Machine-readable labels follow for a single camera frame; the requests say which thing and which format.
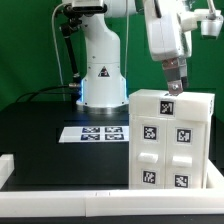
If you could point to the white block with markers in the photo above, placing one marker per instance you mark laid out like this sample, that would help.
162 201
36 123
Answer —
191 106

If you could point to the white frame rail fence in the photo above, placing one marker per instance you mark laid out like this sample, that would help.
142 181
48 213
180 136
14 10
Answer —
111 202

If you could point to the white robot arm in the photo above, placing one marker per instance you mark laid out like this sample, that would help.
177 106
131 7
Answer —
104 88

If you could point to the white marker base sheet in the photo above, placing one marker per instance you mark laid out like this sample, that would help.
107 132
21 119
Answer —
78 134

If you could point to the white cabinet body box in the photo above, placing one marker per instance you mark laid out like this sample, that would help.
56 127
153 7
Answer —
167 153

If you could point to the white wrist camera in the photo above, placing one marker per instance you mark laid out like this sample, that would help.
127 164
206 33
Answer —
211 22

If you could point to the white cabinet door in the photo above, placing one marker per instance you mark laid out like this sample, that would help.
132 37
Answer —
184 156
147 144

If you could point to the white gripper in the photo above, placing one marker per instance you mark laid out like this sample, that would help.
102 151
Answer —
167 41

